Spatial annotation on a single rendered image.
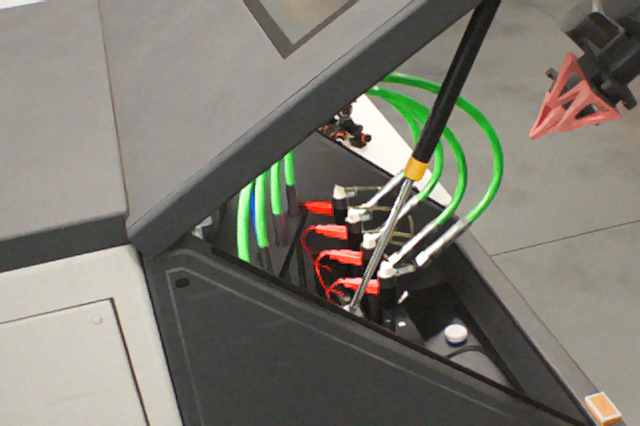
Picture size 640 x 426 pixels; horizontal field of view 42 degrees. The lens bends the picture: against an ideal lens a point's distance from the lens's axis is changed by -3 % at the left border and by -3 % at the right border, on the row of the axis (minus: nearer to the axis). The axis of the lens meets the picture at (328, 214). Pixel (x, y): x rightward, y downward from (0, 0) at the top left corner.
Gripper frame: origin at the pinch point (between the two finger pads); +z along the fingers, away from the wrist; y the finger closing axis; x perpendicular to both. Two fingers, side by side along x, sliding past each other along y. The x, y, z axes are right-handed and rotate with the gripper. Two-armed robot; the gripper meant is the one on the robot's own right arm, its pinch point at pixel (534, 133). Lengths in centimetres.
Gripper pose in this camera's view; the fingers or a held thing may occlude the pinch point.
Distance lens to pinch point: 137.5
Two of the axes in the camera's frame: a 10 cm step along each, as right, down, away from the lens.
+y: -7.6, -5.4, -3.6
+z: -6.5, 6.6, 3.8
